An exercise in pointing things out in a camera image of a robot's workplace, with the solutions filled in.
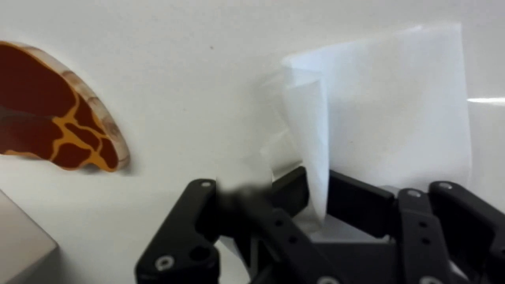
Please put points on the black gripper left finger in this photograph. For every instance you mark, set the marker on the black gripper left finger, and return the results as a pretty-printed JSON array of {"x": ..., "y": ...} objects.
[{"x": 257, "y": 221}]

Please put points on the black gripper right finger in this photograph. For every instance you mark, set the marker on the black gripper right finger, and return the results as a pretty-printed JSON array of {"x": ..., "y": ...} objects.
[{"x": 440, "y": 235}]

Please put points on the white tissue paper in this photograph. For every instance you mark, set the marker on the white tissue paper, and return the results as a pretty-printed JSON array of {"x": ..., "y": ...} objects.
[{"x": 386, "y": 109}]

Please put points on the light wooden box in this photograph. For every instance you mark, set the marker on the light wooden box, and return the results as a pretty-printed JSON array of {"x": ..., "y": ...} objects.
[{"x": 23, "y": 245}]

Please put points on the brown giraffe pattern toy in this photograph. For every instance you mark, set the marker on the brown giraffe pattern toy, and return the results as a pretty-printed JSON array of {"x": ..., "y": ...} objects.
[{"x": 49, "y": 112}]

